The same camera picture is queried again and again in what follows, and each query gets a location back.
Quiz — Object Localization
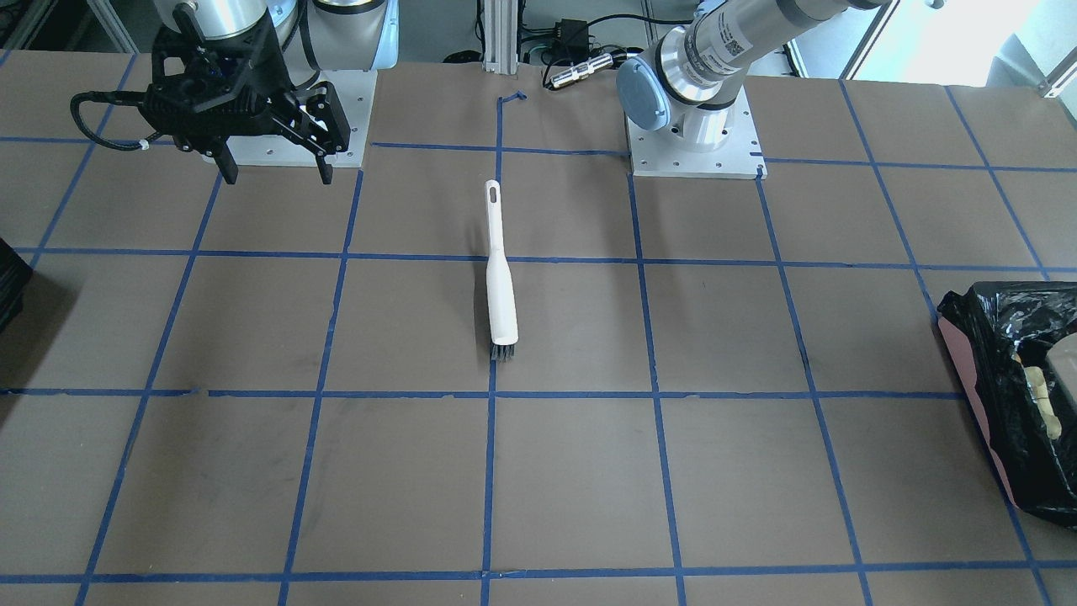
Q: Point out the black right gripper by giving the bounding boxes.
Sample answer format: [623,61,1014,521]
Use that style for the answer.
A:
[141,4,351,185]

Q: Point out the white brush with black bristles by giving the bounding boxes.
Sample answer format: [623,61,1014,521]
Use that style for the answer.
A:
[484,179,519,362]

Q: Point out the beige dustpan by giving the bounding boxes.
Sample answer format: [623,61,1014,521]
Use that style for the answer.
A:
[1045,333,1076,417]

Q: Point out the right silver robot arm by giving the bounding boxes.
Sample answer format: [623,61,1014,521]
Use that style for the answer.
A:
[137,1,400,184]

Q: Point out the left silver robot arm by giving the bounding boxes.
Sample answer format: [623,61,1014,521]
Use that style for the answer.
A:
[616,1,883,152]

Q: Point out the black power brick behind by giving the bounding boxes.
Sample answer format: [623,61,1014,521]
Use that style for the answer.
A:
[551,19,590,66]

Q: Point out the aluminium frame post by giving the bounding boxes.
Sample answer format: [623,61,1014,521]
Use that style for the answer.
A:
[480,1,520,76]

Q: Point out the silver cable connector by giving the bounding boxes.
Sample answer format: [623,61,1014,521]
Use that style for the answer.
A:
[544,53,616,91]

